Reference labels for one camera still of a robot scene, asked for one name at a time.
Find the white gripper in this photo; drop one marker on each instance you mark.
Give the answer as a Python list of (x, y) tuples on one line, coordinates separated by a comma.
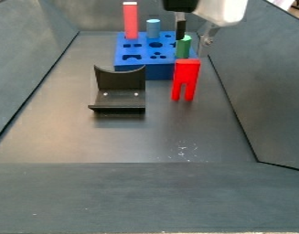
[(222, 12)]

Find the red two-pronged square-circle object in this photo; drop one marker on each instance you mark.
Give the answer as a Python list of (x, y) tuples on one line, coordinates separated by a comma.
[(185, 76)]

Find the tall red square peg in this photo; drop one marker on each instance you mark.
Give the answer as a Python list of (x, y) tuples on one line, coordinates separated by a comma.
[(130, 19)]

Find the black curved fixture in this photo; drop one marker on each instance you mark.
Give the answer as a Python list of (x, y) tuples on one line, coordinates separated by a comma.
[(121, 90)]

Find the green hexagonal peg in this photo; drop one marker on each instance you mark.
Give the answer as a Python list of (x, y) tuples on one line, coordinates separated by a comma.
[(183, 46)]

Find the light blue cylinder peg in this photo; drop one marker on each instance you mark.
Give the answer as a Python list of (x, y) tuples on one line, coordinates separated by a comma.
[(153, 28)]

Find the blue foam shape-sorter block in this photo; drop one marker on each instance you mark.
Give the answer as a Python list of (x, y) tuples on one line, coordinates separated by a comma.
[(155, 53)]

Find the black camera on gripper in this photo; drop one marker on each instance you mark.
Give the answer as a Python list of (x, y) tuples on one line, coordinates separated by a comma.
[(181, 5)]

